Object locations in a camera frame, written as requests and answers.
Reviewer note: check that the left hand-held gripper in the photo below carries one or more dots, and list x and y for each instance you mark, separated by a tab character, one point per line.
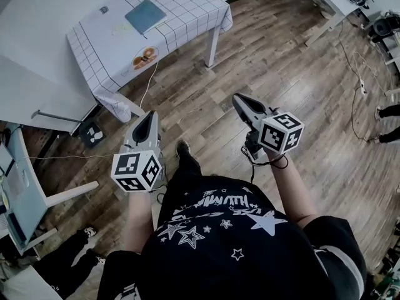
136	170

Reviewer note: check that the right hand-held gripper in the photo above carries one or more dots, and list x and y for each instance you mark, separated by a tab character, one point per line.
278	134

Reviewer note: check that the blue-grey notebook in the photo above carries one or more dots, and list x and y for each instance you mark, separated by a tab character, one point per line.
145	16

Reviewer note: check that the person's right forearm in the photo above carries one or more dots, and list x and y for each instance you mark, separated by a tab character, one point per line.
293	192

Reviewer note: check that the person's left forearm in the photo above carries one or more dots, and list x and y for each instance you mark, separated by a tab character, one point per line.
139	220

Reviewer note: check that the person's left shoe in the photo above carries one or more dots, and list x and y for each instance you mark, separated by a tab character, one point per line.
182	147

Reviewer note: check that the black footprint floor mat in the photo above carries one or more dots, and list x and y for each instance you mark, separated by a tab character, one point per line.
92	135

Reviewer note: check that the grey metal bar foot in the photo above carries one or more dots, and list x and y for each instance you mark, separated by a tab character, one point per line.
56	117

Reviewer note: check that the white power strip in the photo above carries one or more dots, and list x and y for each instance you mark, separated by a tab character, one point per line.
362	86

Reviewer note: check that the white checked tablecloth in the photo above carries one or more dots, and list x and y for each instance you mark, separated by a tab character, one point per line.
193	8

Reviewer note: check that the white partition board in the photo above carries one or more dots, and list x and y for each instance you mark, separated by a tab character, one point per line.
37	86

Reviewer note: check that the pale blue-grey desk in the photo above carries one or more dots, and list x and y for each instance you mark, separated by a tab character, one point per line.
28	205

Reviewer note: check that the black star print t-shirt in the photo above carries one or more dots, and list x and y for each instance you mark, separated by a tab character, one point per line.
225	261

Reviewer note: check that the black round bin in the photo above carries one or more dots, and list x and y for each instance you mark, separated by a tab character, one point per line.
382	27

